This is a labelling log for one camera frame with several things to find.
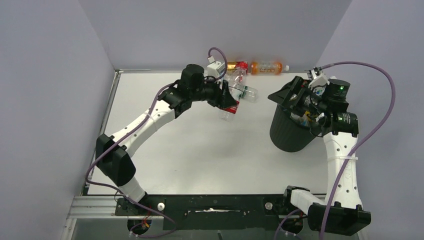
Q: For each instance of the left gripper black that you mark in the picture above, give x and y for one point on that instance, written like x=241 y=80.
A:
x=218 y=100

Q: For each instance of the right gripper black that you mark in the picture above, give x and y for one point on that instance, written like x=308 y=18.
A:
x=298 y=86

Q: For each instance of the clear bottle dark green label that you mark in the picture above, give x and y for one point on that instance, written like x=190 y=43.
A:
x=245 y=92

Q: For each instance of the yellow juice bottle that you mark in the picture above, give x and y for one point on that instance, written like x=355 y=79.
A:
x=306 y=120

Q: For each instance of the black ribbed plastic bin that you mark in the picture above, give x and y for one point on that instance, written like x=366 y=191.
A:
x=286 y=132

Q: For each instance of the clear bottle red blue label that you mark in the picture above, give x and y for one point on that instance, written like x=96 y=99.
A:
x=236 y=78

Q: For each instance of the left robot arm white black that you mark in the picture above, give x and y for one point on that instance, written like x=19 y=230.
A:
x=196 y=84

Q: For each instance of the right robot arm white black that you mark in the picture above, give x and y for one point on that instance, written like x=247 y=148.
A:
x=341 y=212

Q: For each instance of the red gold label bottle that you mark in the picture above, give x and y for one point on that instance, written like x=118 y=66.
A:
x=233 y=66

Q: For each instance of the orange drink bottle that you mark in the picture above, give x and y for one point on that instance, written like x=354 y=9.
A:
x=268 y=68

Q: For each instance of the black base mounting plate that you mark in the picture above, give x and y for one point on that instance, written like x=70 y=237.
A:
x=207 y=211

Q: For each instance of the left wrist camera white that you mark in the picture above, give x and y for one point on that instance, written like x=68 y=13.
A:
x=216 y=70

